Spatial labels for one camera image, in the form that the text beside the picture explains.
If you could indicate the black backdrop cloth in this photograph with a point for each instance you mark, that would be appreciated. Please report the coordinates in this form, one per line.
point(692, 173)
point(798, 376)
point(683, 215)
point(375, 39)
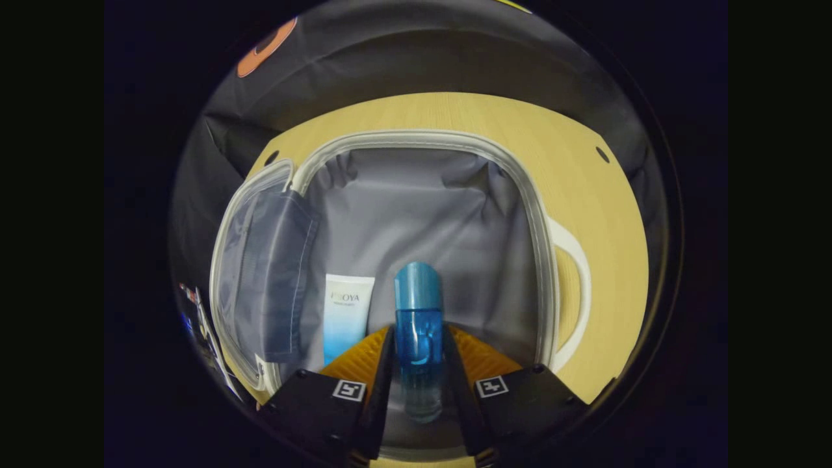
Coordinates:
point(390, 58)

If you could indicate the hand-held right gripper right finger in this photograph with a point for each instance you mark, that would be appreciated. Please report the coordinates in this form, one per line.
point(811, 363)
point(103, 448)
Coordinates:
point(458, 403)

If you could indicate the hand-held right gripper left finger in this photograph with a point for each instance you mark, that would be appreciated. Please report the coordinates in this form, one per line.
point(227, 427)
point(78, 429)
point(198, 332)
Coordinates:
point(380, 403)

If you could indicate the white printed panel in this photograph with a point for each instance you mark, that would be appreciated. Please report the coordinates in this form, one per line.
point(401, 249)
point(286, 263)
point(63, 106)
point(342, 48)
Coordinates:
point(208, 338)

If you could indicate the blue-capped teal bottle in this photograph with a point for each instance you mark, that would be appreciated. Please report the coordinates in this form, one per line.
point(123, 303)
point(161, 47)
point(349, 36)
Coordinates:
point(418, 325)

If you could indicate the white suitcase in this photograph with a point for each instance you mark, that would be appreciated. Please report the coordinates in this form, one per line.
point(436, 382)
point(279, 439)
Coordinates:
point(416, 208)

